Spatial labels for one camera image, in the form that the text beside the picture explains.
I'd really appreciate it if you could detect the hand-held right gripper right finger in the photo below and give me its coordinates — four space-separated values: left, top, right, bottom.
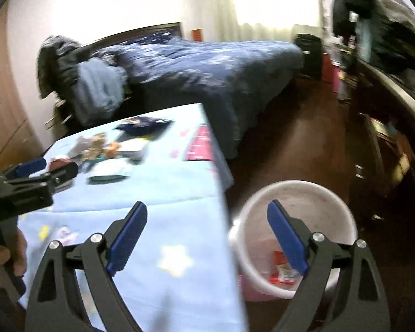
267 199 391 332

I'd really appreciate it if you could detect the black suitcase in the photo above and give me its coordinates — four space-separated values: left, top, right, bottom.
293 33 324 81

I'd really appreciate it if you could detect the light blue printed blanket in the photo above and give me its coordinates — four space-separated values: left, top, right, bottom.
17 103 247 332

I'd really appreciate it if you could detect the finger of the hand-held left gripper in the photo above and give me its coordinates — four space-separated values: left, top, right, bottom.
0 158 48 181
3 161 79 192

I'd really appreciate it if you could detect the white packet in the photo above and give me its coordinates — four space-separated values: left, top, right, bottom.
119 139 150 160

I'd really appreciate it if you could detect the orange wrapper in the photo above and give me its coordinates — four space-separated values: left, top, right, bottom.
102 142 122 159

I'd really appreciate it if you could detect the light blue fleece blanket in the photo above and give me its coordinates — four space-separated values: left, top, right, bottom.
68 58 128 126

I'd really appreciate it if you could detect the white napkin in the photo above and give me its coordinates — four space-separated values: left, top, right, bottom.
91 161 133 178

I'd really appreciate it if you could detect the dark wooden headboard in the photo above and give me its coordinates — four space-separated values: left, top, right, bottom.
79 22 185 54

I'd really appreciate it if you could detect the dark blue snack bag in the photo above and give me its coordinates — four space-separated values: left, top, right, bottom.
113 115 175 136

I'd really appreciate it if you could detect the dark wooden desk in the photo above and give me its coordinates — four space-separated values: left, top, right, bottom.
347 57 415 222

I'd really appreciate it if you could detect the bed with blue duvet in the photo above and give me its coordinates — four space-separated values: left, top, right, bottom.
117 38 305 160

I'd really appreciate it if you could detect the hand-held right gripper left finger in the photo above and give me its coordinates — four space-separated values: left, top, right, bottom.
24 201 148 332

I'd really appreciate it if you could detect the brown wooden wardrobe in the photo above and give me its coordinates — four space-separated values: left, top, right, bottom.
0 7 46 168

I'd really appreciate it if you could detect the hanging black jacket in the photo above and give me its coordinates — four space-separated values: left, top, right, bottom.
331 0 379 39

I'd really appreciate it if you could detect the white plastic bin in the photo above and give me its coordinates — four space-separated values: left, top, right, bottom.
227 180 359 301

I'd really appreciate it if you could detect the red box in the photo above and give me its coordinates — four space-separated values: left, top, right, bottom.
321 53 334 84

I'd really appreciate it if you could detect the pale window curtain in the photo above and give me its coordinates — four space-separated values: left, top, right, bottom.
200 0 320 42

